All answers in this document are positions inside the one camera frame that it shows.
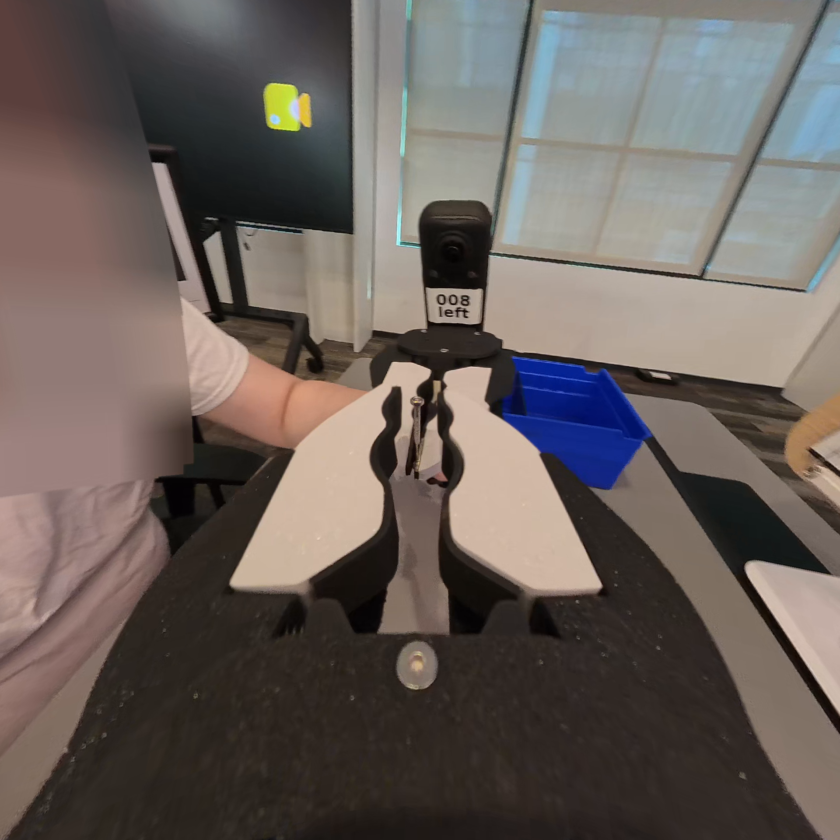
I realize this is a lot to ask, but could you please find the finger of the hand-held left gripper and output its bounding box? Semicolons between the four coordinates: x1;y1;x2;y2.
423;367;494;481
382;361;435;476

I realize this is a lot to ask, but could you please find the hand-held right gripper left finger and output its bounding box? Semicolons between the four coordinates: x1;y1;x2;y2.
230;386;403;634

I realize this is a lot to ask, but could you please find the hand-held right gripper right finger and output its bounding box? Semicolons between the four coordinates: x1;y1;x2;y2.
436;392;603;634

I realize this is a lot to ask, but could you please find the blue plastic bin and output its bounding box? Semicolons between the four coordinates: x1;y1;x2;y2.
502;356;652;490

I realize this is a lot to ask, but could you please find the person's left forearm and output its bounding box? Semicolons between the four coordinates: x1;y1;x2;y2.
197;374;368;450

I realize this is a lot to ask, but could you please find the frosted grid window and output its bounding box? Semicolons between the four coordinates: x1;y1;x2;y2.
397;0;840;293

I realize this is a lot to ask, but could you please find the black display stand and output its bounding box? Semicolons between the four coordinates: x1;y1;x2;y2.
197;217;326;375

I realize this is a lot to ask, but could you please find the large black display screen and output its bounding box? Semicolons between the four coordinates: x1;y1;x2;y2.
108;0;355;235

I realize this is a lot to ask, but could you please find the framed marker sign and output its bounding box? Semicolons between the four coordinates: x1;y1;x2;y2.
147;144;214;317

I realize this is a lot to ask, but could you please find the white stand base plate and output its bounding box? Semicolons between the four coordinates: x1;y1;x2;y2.
745;403;840;713

